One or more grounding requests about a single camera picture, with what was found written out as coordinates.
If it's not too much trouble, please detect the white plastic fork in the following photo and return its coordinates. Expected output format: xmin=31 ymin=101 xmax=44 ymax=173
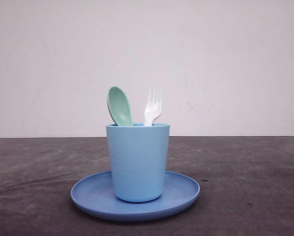
xmin=144 ymin=88 xmax=162 ymax=126

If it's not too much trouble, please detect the light blue plastic cup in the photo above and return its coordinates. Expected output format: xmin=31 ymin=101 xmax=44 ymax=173
xmin=106 ymin=123 xmax=170 ymax=203

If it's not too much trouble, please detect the blue plastic plate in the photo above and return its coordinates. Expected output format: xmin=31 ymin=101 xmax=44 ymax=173
xmin=70 ymin=171 xmax=201 ymax=222

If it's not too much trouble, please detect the mint green plastic spoon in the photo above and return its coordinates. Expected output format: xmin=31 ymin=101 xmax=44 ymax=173
xmin=107 ymin=87 xmax=133 ymax=126

